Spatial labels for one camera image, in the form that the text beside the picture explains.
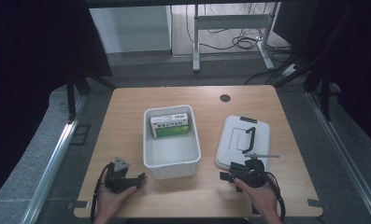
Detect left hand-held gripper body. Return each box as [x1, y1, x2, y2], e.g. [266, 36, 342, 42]
[104, 157, 138, 195]

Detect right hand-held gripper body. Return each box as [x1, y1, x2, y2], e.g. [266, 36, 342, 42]
[229, 152, 281, 189]

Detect person's left hand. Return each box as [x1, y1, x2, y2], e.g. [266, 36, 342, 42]
[94, 184, 138, 224]

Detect person's right hand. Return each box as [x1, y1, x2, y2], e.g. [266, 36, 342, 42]
[233, 177, 280, 222]

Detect white plastic storage bin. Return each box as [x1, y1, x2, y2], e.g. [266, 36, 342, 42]
[142, 104, 203, 181]

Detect green and white carton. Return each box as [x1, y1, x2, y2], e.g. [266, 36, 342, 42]
[150, 112, 191, 139]

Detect black stand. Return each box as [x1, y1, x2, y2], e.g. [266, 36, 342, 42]
[64, 69, 117, 124]
[273, 52, 341, 123]

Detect white power strip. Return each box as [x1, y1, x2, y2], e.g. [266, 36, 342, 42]
[280, 63, 301, 78]

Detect white cabinet panel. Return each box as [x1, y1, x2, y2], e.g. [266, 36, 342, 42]
[89, 5, 172, 54]

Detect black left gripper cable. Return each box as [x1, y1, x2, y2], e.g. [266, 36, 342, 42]
[90, 161, 115, 224]

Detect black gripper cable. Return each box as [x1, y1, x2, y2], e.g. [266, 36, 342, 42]
[264, 171, 287, 222]
[90, 161, 115, 224]

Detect white bin lid black handle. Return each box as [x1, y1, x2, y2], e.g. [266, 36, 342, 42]
[215, 115, 272, 172]

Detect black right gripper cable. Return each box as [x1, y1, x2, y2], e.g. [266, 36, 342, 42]
[264, 171, 287, 222]

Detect aluminium floor rail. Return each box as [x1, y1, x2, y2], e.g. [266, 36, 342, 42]
[19, 94, 89, 224]
[306, 91, 371, 218]

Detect black floor cables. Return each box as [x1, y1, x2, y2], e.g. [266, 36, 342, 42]
[186, 3, 294, 60]

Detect grey metal desk frame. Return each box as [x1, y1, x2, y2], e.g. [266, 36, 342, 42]
[192, 2, 282, 74]

